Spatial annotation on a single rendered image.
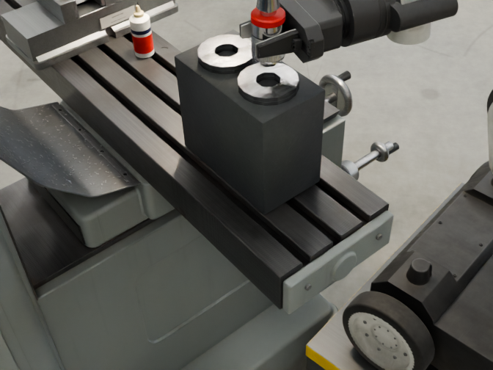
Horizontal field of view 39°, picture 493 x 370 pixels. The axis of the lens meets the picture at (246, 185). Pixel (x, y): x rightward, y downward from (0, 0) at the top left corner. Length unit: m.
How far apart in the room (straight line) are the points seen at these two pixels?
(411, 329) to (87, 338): 0.65
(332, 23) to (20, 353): 0.78
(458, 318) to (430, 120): 1.45
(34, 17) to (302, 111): 0.69
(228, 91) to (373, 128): 1.76
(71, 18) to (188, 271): 0.59
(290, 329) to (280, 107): 0.97
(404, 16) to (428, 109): 1.89
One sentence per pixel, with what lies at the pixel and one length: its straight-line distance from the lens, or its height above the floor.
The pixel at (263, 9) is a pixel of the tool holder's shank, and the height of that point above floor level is 1.26.
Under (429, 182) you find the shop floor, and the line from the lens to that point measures 2.55.
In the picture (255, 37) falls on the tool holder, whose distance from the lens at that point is 0.96.
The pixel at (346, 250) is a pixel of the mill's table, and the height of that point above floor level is 0.93.
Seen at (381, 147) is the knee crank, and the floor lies 0.55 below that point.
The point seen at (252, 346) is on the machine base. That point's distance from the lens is 1.82.
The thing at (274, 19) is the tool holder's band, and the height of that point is 1.25.
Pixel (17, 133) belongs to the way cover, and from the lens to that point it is 1.34.
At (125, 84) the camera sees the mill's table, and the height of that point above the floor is 0.94.
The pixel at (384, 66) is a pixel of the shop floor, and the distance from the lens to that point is 3.08.
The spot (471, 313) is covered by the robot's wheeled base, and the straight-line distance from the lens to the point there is 1.48.
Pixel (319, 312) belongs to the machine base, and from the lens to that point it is 1.89.
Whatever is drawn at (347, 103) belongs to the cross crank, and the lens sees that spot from 1.78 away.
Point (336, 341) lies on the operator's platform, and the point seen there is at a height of 0.40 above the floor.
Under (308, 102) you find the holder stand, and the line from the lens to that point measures 1.01.
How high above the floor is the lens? 1.74
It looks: 44 degrees down
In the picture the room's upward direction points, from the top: 2 degrees counter-clockwise
